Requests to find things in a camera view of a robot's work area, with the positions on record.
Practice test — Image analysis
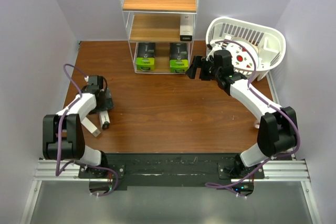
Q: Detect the aluminium frame rail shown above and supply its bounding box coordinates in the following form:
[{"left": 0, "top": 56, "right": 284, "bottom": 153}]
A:
[{"left": 20, "top": 74, "right": 322, "bottom": 224}]

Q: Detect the small silver box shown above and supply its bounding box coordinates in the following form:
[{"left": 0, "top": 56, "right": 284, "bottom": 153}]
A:
[{"left": 81, "top": 118, "right": 101, "bottom": 137}]

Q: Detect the narrow silver razor box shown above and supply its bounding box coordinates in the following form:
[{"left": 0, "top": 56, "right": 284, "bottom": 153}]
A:
[{"left": 180, "top": 14, "right": 194, "bottom": 41}]

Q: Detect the pink ceramic mug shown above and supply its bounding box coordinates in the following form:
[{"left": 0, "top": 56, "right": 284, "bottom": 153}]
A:
[{"left": 254, "top": 120, "right": 260, "bottom": 129}]

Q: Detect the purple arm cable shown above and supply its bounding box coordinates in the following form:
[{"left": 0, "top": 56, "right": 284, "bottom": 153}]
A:
[
  {"left": 205, "top": 39, "right": 301, "bottom": 195},
  {"left": 55, "top": 63, "right": 119, "bottom": 197}
]

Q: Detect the black green razor box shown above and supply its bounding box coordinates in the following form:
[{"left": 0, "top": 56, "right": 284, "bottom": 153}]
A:
[
  {"left": 136, "top": 42, "right": 155, "bottom": 71},
  {"left": 170, "top": 42, "right": 189, "bottom": 73}
]

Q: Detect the white plastic dish basket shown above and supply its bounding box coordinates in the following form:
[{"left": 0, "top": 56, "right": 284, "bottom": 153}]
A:
[{"left": 205, "top": 17, "right": 286, "bottom": 81}]

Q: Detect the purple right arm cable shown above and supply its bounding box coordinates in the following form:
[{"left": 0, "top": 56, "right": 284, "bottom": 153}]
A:
[{"left": 205, "top": 39, "right": 301, "bottom": 195}]

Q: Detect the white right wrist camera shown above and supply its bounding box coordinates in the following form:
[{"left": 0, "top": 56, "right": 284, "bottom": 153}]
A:
[{"left": 206, "top": 42, "right": 223, "bottom": 61}]

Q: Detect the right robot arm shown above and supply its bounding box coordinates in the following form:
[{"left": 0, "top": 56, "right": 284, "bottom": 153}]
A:
[{"left": 186, "top": 50, "right": 300, "bottom": 178}]

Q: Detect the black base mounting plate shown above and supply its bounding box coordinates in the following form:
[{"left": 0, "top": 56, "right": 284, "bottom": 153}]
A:
[{"left": 76, "top": 152, "right": 292, "bottom": 196}]

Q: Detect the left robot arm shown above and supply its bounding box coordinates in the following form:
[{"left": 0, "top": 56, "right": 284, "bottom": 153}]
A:
[{"left": 43, "top": 76, "right": 114, "bottom": 178}]

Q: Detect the watermelon pattern plate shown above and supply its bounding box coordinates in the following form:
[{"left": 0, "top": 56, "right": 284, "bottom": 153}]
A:
[{"left": 226, "top": 37, "right": 259, "bottom": 70}]

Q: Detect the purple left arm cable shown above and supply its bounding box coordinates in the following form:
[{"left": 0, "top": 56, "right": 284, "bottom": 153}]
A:
[{"left": 55, "top": 63, "right": 119, "bottom": 197}]

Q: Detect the silver box with H logo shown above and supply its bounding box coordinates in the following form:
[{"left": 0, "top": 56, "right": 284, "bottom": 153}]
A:
[{"left": 98, "top": 110, "right": 110, "bottom": 130}]

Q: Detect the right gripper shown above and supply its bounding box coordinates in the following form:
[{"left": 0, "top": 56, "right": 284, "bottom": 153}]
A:
[{"left": 185, "top": 56, "right": 221, "bottom": 81}]

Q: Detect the white wire wooden shelf rack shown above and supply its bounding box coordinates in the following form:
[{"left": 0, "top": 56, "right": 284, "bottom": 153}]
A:
[{"left": 119, "top": 0, "right": 199, "bottom": 74}]

